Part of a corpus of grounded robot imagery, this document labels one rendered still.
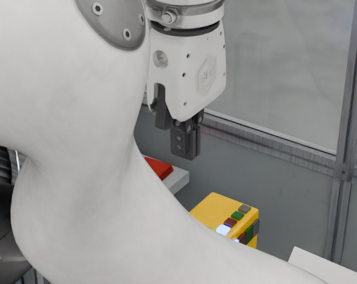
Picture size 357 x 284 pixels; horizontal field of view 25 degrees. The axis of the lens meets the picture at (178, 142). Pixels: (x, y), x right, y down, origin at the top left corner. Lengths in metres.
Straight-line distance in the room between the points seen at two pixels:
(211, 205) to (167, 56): 0.64
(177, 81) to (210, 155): 1.07
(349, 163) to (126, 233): 1.27
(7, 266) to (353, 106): 0.78
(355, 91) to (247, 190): 0.40
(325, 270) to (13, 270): 0.45
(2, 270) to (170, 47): 0.51
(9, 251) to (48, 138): 0.85
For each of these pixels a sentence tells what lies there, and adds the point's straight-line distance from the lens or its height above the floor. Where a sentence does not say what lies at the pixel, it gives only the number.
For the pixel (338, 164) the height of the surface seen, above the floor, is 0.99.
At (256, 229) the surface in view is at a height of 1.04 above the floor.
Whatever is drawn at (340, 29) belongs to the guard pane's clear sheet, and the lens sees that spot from 1.64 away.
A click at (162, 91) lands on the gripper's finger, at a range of 0.89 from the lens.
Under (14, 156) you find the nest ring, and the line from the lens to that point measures 1.52.
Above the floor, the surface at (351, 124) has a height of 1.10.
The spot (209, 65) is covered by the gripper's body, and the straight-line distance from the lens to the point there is 0.91.
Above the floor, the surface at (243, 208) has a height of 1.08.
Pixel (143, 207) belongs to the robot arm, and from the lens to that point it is 0.50.
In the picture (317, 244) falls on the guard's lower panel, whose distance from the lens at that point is 1.90.
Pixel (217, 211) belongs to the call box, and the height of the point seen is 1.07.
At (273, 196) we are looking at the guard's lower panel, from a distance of 1.89.
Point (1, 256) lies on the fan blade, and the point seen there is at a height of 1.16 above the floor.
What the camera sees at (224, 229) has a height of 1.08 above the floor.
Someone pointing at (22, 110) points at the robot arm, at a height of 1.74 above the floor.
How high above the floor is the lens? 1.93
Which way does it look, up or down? 32 degrees down
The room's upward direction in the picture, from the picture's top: straight up
